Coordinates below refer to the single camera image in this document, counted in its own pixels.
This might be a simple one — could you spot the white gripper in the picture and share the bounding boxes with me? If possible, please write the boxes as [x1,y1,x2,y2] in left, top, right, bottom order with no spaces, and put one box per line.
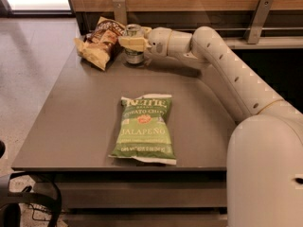
[118,26,172,57]

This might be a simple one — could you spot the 7up soda can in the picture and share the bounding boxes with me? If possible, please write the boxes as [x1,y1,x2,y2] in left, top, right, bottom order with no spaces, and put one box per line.
[124,24,144,64]

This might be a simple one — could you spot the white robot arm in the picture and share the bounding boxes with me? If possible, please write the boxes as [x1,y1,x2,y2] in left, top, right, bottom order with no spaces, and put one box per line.
[118,26,303,227]

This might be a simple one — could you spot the brown chip bag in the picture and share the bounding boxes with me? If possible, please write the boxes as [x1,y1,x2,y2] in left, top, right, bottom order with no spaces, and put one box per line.
[74,17,125,70]

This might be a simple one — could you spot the green jalapeno chip bag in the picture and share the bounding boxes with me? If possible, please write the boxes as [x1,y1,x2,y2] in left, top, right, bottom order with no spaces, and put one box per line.
[110,94,176,166]

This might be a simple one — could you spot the grey drawer cabinet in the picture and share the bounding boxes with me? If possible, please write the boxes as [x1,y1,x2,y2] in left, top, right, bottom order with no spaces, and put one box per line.
[31,170,229,227]

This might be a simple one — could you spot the black chair base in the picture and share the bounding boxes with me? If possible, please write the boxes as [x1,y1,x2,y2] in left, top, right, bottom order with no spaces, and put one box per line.
[0,140,63,227]

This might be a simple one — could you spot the left metal bracket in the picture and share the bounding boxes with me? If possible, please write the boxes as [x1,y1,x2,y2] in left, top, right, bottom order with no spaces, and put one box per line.
[113,0,128,25]

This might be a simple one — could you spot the metal bracket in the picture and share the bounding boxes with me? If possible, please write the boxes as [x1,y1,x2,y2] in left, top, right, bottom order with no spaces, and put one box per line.
[113,0,128,25]
[244,0,274,44]

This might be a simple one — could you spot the right metal bracket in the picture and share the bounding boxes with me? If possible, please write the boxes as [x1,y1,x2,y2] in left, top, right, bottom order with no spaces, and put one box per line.
[244,0,274,44]

